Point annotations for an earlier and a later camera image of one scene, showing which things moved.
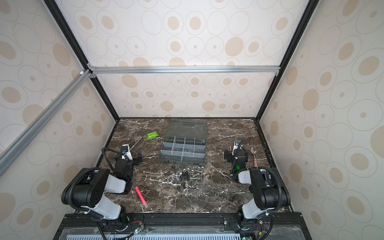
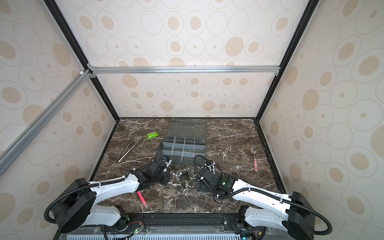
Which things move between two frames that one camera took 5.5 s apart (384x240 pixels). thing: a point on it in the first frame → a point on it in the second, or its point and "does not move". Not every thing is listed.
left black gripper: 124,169 → 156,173
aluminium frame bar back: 265,70 does not move
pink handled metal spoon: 253,150 does not move
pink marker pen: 141,196 does not move
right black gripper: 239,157 → 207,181
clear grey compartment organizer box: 184,142 does not move
